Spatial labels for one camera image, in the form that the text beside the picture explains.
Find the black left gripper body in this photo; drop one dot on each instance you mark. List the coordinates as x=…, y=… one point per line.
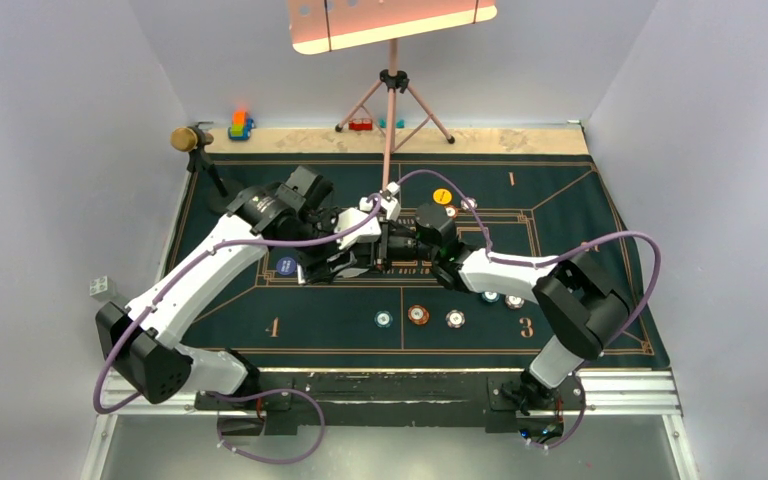
x=313, y=259

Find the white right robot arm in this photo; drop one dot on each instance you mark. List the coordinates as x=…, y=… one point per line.
x=583, y=305

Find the red chips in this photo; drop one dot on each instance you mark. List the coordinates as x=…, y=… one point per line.
x=451, y=211

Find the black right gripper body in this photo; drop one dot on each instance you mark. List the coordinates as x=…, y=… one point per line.
x=405, y=245

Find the dark green poker mat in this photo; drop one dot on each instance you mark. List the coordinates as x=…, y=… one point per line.
x=527, y=204

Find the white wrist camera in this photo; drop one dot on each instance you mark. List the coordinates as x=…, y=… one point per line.
x=390, y=207
x=356, y=226

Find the red toy block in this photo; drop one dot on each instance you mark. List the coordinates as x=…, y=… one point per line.
x=361, y=124

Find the green poker chip stack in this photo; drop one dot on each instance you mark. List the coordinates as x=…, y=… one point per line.
x=383, y=319

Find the aluminium frame rail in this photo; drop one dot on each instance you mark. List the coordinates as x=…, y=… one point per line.
x=619, y=392

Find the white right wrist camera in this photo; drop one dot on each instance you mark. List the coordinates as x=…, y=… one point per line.
x=390, y=207

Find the blue playing card deck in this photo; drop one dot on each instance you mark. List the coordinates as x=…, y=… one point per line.
x=351, y=269

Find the green chips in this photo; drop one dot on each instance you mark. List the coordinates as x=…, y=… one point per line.
x=490, y=297

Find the pink tripod music stand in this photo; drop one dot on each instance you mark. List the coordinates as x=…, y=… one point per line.
x=318, y=27

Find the colourful toy block car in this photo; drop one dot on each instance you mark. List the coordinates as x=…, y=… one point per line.
x=241, y=126

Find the blue round blind button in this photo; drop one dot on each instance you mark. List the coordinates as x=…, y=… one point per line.
x=286, y=266

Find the teal toy block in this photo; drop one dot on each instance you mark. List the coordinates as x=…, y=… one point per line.
x=400, y=124

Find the yellow round dealer button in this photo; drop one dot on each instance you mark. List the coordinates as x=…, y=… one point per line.
x=442, y=196

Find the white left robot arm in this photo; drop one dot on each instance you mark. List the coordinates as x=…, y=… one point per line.
x=142, y=340

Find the grey toy brick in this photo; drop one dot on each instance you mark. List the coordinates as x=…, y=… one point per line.
x=103, y=289

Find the red yellow poker chip stack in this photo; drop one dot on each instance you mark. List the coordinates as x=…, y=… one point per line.
x=418, y=315

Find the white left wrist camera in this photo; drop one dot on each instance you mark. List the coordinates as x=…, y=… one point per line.
x=356, y=226

